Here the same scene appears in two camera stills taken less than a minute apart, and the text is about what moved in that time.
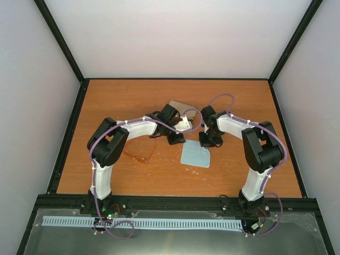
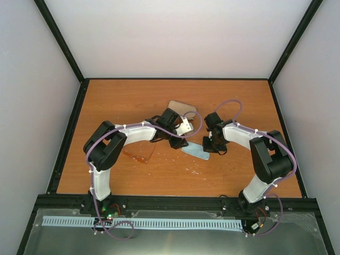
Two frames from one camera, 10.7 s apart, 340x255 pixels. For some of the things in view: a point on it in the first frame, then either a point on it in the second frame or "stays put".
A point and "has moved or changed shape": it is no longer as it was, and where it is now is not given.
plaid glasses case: x=181 y=107 stays put
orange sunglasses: x=140 y=148 stays put
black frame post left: x=60 y=39 stays put
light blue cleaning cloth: x=193 y=154 has moved or changed shape
